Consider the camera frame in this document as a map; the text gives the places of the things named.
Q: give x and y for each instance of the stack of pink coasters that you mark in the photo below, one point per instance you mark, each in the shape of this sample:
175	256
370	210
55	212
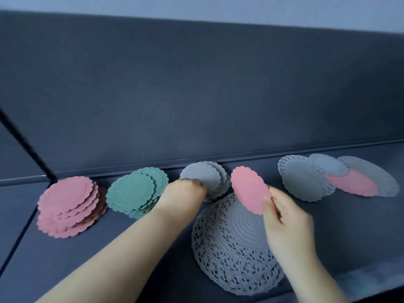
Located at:
63	195

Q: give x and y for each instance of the stack of grey lace doilies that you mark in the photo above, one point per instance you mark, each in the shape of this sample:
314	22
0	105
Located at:
227	249

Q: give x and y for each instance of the person's right hand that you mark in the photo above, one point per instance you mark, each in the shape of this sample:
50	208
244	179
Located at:
290	233

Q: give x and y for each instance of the person's left hand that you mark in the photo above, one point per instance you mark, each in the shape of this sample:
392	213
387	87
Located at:
186	198

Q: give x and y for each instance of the clear shelf edge rail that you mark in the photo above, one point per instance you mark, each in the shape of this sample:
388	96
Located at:
372	277

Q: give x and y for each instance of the person's left forearm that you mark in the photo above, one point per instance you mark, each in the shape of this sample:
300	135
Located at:
120	258

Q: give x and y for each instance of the stack of small grey coasters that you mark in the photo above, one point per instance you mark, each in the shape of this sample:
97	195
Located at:
202	173

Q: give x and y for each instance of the stack of green coasters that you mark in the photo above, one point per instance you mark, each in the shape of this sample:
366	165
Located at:
129	192

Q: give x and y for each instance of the black slotted shelf upright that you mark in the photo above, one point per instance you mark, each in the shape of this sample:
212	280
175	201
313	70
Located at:
28	145

